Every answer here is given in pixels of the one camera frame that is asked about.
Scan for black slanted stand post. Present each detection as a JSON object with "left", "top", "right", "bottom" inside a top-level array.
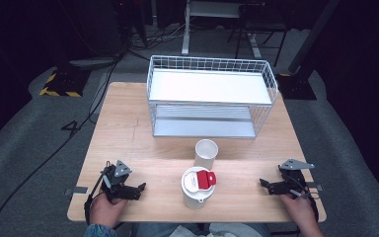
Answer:
[{"left": 287, "top": 0, "right": 342, "bottom": 75}]

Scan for white tumbler with red lid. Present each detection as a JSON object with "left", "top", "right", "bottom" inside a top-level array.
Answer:
[{"left": 181, "top": 166, "right": 218, "bottom": 210}]

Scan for white paper cup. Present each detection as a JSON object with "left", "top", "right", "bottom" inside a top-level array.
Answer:
[{"left": 193, "top": 138, "right": 219, "bottom": 171}]

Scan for person's legs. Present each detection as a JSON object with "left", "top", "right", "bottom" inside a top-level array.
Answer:
[{"left": 130, "top": 222, "right": 272, "bottom": 237}]

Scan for person's left hand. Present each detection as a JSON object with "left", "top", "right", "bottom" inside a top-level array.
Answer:
[{"left": 89, "top": 192, "right": 128, "bottom": 229}]

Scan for white wire shelf rack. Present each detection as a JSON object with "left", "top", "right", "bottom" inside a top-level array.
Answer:
[{"left": 145, "top": 54, "right": 280, "bottom": 140}]

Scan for person's right hand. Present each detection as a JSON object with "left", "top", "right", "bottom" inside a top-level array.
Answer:
[{"left": 278, "top": 193, "right": 321, "bottom": 232}]

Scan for bundle of floor cables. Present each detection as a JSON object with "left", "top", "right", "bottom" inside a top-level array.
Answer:
[{"left": 124, "top": 18, "right": 192, "bottom": 51}]

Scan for long black floor cable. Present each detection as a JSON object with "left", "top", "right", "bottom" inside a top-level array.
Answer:
[{"left": 0, "top": 54, "right": 123, "bottom": 237}]

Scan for black chair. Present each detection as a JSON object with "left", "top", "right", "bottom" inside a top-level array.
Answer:
[{"left": 226, "top": 2, "right": 291, "bottom": 67}]

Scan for black yellow striped stand base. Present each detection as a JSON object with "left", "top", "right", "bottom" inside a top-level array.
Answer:
[{"left": 38, "top": 66, "right": 92, "bottom": 99}]

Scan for grey tape strip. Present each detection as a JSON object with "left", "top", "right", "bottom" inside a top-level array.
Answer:
[
  {"left": 64, "top": 186, "right": 89, "bottom": 198},
  {"left": 305, "top": 181, "right": 324, "bottom": 193}
]

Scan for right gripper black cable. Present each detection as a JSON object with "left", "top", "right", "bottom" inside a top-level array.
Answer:
[{"left": 294, "top": 179, "right": 321, "bottom": 223}]

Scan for white desk frame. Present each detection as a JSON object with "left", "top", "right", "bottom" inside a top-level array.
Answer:
[{"left": 181, "top": 0, "right": 264, "bottom": 59}]

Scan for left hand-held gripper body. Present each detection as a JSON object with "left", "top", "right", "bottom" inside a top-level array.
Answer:
[{"left": 100, "top": 159, "right": 143, "bottom": 201}]

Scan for black stand base plate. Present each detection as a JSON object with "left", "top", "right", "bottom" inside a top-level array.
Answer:
[{"left": 275, "top": 72, "right": 318, "bottom": 101}]

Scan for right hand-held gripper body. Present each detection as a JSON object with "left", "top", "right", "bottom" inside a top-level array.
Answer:
[{"left": 267, "top": 158, "right": 316, "bottom": 198}]

